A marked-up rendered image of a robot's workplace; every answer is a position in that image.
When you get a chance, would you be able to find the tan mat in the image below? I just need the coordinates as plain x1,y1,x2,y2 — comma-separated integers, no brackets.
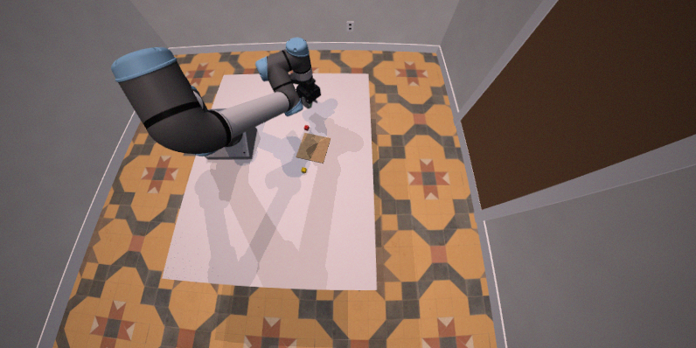
296,133,331,164

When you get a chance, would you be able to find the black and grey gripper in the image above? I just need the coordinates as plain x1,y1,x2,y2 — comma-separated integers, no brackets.
296,75,321,108

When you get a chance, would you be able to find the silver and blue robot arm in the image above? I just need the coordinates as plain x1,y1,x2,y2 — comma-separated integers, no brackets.
111,38,312,157

